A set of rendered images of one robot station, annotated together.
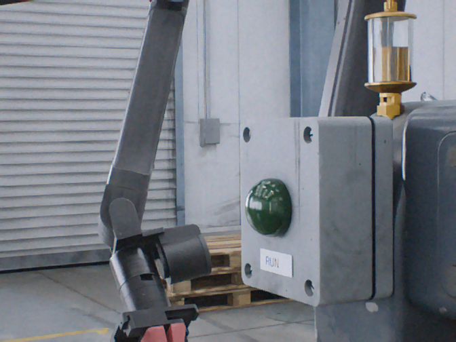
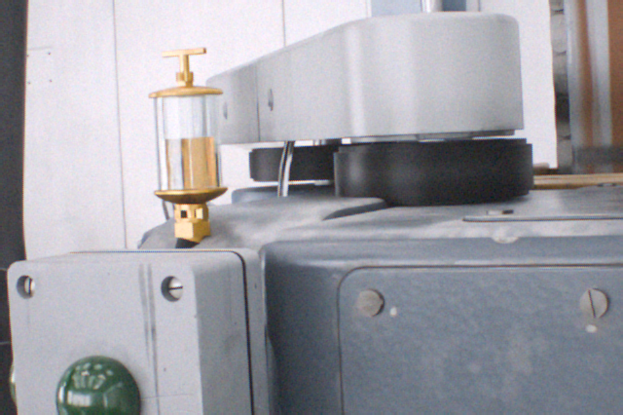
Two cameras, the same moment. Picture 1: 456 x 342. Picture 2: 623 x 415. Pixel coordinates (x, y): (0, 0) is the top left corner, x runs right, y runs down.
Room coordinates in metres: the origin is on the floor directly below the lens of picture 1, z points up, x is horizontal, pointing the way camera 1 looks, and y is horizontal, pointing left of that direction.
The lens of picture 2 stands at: (0.06, 0.15, 1.36)
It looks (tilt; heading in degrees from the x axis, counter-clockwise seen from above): 3 degrees down; 324
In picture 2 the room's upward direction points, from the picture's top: 3 degrees counter-clockwise
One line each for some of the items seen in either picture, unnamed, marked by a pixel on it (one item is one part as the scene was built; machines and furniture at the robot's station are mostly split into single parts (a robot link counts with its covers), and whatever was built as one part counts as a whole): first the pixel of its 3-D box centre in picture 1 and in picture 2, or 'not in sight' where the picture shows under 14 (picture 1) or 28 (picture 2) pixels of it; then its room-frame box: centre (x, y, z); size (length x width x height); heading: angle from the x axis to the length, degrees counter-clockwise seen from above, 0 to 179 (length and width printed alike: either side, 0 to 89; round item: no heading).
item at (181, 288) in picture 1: (219, 270); not in sight; (6.54, 0.08, 0.22); 1.21 x 0.84 x 0.14; 119
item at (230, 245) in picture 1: (215, 252); not in sight; (6.50, 0.10, 0.36); 1.20 x 0.82 x 0.14; 115
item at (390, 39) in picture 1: (390, 51); (188, 142); (0.48, -0.09, 1.37); 0.03 x 0.02 x 0.03; 29
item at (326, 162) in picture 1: (313, 204); (141, 386); (0.44, -0.04, 1.28); 0.08 x 0.05 x 0.09; 29
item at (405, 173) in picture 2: not in sight; (433, 169); (0.49, -0.22, 1.35); 0.09 x 0.09 x 0.03
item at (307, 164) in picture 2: not in sight; (328, 164); (0.83, -0.42, 1.35); 0.12 x 0.12 x 0.04
